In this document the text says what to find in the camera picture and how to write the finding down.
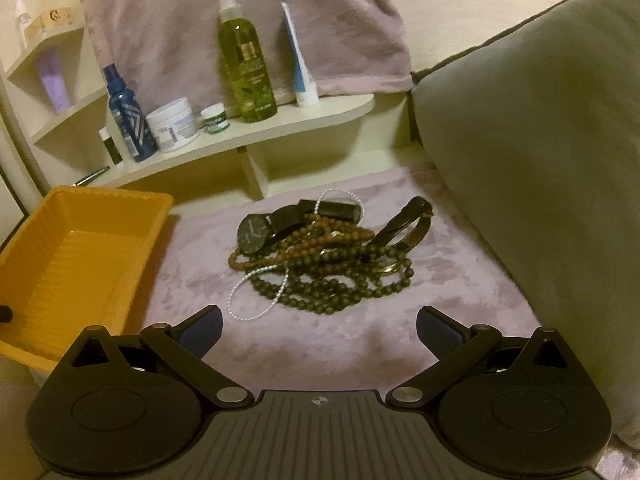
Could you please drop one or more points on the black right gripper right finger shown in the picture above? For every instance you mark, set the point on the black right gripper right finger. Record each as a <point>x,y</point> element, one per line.
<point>476,366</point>

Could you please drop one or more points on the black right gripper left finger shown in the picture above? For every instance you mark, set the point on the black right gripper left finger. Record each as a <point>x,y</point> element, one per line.
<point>160,366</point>

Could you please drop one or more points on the black wrist watch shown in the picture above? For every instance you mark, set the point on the black wrist watch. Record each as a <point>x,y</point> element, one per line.
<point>257,231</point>

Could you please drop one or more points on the orange plastic tray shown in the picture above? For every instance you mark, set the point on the orange plastic tray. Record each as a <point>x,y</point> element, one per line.
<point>76,261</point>

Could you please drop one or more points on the mauve velvet table cloth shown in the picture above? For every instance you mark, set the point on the mauve velvet table cloth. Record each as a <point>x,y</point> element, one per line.
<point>344,330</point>

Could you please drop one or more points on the black tube white cap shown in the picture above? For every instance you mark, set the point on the black tube white cap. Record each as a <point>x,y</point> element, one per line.
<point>89,178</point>

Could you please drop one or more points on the small black white-capped bottle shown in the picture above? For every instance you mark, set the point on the small black white-capped bottle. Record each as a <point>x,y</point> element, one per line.
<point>110,146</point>

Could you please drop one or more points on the white cream jar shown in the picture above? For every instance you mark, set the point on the white cream jar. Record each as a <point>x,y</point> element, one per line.
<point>173,125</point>

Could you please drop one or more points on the dark blue spray bottle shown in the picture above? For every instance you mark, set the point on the dark blue spray bottle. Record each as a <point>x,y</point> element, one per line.
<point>128,116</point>

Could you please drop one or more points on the small green-label jar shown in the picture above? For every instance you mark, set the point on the small green-label jar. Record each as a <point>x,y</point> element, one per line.
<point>214,118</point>

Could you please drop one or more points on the grey green cushion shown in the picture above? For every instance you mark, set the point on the grey green cushion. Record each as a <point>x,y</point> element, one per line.
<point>536,133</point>

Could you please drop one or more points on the white corner shelf unit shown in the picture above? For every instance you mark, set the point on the white corner shelf unit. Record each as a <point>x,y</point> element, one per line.
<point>66,145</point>

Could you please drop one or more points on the green oil spray bottle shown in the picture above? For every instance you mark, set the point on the green oil spray bottle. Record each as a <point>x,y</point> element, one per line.
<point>246,65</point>

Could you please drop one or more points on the blue white tube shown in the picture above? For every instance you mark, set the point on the blue white tube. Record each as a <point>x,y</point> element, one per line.
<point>305,88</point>

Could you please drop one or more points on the lavender tube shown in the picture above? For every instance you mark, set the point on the lavender tube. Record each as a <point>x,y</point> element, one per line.
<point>49,70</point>

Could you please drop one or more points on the mauve hanging towel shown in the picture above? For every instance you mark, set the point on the mauve hanging towel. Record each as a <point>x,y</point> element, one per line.
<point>220,51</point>

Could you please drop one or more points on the beige round box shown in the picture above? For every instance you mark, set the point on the beige round box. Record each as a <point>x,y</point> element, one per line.
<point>48,20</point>

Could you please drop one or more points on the small clear bottle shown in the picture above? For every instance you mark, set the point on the small clear bottle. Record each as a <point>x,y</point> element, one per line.
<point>23,20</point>

